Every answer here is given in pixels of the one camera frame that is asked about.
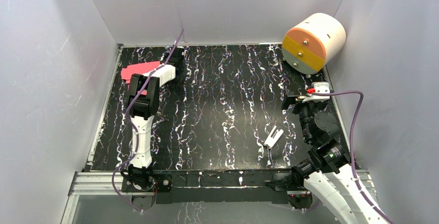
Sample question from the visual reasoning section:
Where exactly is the pink paper box sheet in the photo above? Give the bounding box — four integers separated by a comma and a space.
121, 61, 160, 87

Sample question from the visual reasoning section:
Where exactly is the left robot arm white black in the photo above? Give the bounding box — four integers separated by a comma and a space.
121, 47, 186, 191

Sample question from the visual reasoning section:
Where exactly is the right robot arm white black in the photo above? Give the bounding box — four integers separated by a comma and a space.
282, 88, 392, 223

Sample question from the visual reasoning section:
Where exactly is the small white plastic clip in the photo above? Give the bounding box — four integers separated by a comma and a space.
264, 126, 284, 149

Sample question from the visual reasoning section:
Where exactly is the round drawer cabinet toy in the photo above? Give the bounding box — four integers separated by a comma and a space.
282, 13, 346, 75

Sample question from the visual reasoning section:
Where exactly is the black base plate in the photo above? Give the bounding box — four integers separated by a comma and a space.
121, 170, 313, 205

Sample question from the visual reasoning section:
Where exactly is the aluminium front rail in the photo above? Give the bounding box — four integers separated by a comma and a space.
68, 169, 376, 197

